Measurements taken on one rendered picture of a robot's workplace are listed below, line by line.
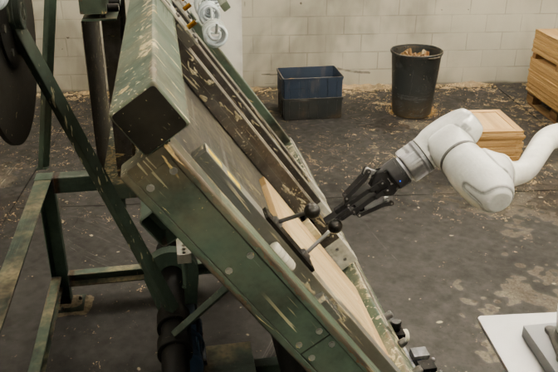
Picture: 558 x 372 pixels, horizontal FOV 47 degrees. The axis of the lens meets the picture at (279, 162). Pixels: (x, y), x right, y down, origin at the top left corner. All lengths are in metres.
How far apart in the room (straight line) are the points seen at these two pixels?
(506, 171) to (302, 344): 0.59
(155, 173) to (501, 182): 0.75
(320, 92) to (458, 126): 4.81
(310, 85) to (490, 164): 4.90
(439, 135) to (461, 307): 2.37
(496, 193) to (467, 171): 0.08
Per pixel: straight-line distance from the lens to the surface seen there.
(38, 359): 3.32
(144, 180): 1.17
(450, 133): 1.59
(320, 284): 1.64
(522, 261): 4.40
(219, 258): 1.26
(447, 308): 3.85
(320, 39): 7.30
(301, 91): 6.33
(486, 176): 1.49
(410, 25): 7.47
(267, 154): 2.16
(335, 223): 1.60
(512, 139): 5.38
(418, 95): 6.50
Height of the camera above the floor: 2.23
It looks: 24 degrees down
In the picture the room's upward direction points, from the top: straight up
